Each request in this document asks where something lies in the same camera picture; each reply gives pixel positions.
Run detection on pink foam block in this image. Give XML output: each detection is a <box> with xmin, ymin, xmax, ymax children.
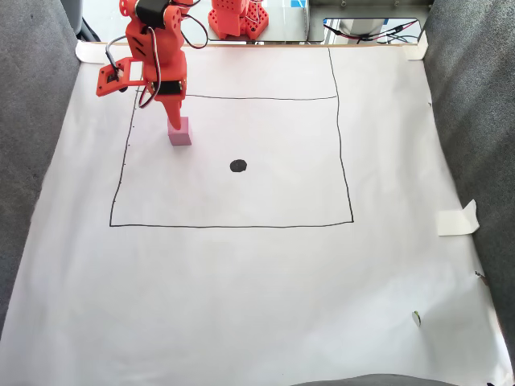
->
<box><xmin>167</xmin><ymin>116</ymin><xmax>192</xmax><ymax>147</ymax></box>

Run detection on grey fabric panel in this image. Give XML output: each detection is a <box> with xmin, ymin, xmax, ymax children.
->
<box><xmin>0</xmin><ymin>0</ymin><xmax>84</xmax><ymax>327</ymax></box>
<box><xmin>420</xmin><ymin>0</ymin><xmax>515</xmax><ymax>363</ymax></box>

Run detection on white paper sheet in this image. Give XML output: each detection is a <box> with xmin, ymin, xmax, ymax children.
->
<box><xmin>0</xmin><ymin>42</ymin><xmax>514</xmax><ymax>386</ymax></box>

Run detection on folded white tape piece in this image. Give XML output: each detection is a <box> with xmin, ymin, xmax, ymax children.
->
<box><xmin>436</xmin><ymin>199</ymin><xmax>480</xmax><ymax>237</ymax></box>

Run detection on white red black servo cable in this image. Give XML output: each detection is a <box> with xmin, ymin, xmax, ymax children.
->
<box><xmin>138</xmin><ymin>26</ymin><xmax>163</xmax><ymax>110</ymax></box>

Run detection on red black arm cable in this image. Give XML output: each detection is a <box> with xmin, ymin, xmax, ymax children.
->
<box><xmin>176</xmin><ymin>0</ymin><xmax>211</xmax><ymax>50</ymax></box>

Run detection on black camera cable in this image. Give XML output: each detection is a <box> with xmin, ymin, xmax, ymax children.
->
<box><xmin>105</xmin><ymin>34</ymin><xmax>130</xmax><ymax>80</ymax></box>

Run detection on orange camera mount box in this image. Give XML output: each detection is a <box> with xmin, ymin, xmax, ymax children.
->
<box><xmin>95</xmin><ymin>57</ymin><xmax>145</xmax><ymax>97</ymax></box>

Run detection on red and black wire bundle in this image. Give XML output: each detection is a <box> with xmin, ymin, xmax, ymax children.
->
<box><xmin>323</xmin><ymin>21</ymin><xmax>422</xmax><ymax>45</ymax></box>

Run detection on metal frame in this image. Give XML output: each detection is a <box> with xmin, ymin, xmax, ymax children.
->
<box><xmin>303</xmin><ymin>0</ymin><xmax>434</xmax><ymax>45</ymax></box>

